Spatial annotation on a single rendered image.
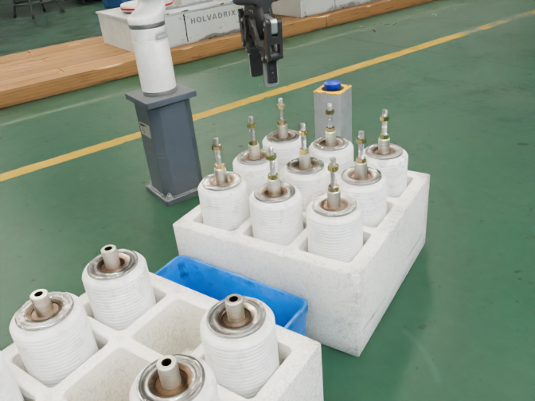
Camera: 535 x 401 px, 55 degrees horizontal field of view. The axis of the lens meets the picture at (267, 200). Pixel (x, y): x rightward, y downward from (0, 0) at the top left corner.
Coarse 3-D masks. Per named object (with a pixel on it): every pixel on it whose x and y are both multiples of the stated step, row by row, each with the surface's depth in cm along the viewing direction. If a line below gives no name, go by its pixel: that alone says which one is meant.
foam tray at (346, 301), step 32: (416, 192) 103; (192, 224) 99; (384, 224) 94; (416, 224) 107; (192, 256) 102; (224, 256) 97; (256, 256) 92; (288, 256) 88; (320, 256) 87; (384, 256) 91; (416, 256) 113; (288, 288) 91; (320, 288) 87; (352, 288) 83; (384, 288) 95; (320, 320) 91; (352, 320) 86; (352, 352) 90
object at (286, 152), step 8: (264, 144) 115; (272, 144) 113; (280, 144) 112; (288, 144) 112; (296, 144) 113; (280, 152) 113; (288, 152) 113; (296, 152) 114; (280, 160) 114; (288, 160) 113; (280, 168) 114
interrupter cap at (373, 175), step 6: (348, 168) 98; (354, 168) 98; (372, 168) 97; (342, 174) 96; (348, 174) 96; (354, 174) 96; (372, 174) 95; (378, 174) 95; (342, 180) 95; (348, 180) 94; (354, 180) 94; (360, 180) 94; (366, 180) 94; (372, 180) 93; (378, 180) 93
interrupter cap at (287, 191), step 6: (258, 186) 95; (264, 186) 95; (282, 186) 94; (288, 186) 94; (258, 192) 93; (264, 192) 93; (282, 192) 93; (288, 192) 92; (294, 192) 92; (258, 198) 91; (264, 198) 91; (270, 198) 91; (276, 198) 90; (282, 198) 90; (288, 198) 90
